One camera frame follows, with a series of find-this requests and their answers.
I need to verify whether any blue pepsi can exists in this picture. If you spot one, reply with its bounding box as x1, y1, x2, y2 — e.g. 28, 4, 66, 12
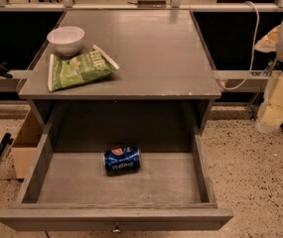
103, 147, 141, 173

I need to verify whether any grey cabinet counter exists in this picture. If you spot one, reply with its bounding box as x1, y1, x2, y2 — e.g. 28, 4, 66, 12
19, 10, 220, 128

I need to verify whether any open grey top drawer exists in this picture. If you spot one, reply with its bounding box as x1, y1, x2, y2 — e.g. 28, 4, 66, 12
0, 100, 234, 232

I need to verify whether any cardboard box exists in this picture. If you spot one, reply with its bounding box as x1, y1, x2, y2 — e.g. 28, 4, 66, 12
11, 110, 43, 179

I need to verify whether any grey metal rail frame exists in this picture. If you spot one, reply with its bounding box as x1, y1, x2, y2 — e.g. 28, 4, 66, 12
0, 0, 281, 71

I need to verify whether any white ceramic bowl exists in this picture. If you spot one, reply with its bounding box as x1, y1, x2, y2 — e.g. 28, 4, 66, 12
47, 26, 84, 57

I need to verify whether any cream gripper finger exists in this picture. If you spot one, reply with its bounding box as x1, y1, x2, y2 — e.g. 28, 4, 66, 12
255, 25, 281, 53
256, 71, 283, 133

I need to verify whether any metal drawer knob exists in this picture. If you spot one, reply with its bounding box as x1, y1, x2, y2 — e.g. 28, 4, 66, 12
112, 226, 122, 234

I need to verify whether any white cable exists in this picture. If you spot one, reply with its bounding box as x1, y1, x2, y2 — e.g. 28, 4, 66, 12
219, 0, 260, 91

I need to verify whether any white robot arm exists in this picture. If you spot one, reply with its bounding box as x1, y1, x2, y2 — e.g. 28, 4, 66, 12
255, 21, 283, 133

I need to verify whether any green chip bag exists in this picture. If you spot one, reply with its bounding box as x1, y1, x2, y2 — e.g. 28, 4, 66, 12
48, 45, 119, 92

